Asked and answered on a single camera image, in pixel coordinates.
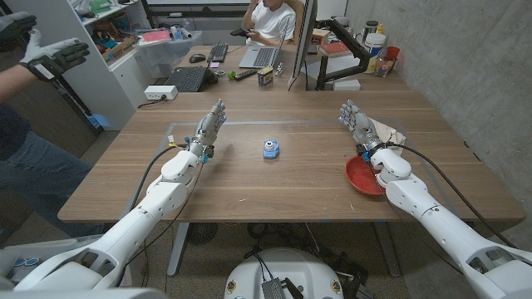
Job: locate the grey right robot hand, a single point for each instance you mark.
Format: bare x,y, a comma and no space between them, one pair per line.
362,128

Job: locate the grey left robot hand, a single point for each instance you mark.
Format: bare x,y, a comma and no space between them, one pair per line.
205,133

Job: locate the bare person forearm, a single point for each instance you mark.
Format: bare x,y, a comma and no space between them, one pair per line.
14,83

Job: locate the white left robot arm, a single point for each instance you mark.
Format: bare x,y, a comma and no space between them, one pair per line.
158,201

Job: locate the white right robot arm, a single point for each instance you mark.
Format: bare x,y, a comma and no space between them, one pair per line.
436,226

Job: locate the beige cheesecloth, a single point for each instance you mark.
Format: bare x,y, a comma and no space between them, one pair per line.
390,133

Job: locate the red dish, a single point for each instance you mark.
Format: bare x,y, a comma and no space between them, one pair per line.
359,176

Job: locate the flat white box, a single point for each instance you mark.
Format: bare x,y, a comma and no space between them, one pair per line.
347,85

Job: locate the black laptop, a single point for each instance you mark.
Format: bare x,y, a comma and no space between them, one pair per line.
189,79

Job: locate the white power strip box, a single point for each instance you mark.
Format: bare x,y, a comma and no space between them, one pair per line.
160,92

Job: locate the clear glass jar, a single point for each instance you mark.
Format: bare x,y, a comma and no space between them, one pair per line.
384,68

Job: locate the black remote control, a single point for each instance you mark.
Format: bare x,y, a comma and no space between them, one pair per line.
246,74

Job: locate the black computer mouse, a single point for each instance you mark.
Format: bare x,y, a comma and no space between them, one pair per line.
197,58

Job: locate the black keyboard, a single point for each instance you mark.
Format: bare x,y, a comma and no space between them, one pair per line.
218,52

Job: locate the red cup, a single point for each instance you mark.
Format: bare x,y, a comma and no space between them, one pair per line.
392,53

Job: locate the yellow printed box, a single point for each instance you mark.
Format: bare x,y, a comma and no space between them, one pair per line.
265,76

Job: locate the white tub with lid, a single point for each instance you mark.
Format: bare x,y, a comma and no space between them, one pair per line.
375,45

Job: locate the red book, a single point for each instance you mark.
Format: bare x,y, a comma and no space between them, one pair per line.
334,48

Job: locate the clear plastic storage bin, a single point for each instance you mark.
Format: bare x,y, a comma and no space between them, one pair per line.
166,54

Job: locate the silver laptop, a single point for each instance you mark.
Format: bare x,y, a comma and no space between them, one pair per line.
262,56

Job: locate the small silver figure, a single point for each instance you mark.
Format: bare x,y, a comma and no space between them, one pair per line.
279,69

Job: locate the black floor fan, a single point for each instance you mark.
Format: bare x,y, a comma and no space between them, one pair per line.
202,233

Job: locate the black lidded jar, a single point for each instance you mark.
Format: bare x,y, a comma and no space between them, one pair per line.
370,28

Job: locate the yellow bottle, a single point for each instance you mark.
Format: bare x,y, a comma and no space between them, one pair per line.
379,29

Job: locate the pink pouch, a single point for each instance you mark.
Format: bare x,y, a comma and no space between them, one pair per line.
156,36

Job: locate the computer monitor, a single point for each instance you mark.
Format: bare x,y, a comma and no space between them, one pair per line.
305,33

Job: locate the white shelf cabinet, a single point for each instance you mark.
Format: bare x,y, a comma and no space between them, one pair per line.
99,87

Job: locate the cardboard box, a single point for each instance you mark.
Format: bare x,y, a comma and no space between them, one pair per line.
120,49

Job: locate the grey table leg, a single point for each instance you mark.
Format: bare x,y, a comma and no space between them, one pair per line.
178,249
387,249

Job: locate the seated person white t-shirt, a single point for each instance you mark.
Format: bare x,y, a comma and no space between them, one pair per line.
270,21

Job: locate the white robot torso base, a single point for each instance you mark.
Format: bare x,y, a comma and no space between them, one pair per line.
287,266

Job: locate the black grey glove with label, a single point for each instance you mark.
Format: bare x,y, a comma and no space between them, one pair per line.
62,54

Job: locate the standing person in jeans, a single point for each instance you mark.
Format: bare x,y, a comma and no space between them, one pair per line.
37,174

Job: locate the blue toy camera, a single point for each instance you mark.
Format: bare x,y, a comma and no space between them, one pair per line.
270,150

